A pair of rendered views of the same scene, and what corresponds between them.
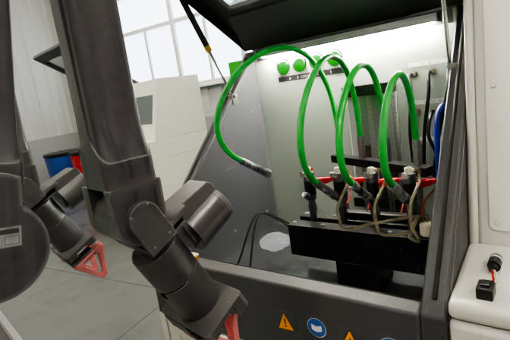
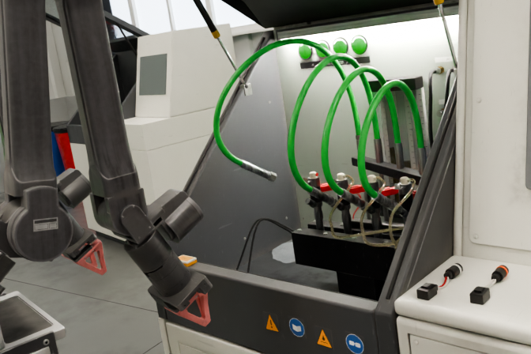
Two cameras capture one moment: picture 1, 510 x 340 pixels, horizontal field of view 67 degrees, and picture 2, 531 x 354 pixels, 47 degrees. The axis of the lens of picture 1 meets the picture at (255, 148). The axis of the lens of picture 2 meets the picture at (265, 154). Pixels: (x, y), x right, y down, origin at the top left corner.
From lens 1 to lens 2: 0.51 m
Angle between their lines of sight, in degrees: 7
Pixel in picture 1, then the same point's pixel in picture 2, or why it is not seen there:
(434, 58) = not seen: hidden behind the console
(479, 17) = (471, 28)
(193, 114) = (223, 80)
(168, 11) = not seen: outside the picture
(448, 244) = (410, 253)
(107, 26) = (107, 84)
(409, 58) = (435, 52)
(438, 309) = (388, 307)
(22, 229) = (58, 220)
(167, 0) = not seen: outside the picture
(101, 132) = (103, 157)
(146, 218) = (132, 216)
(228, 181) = (237, 183)
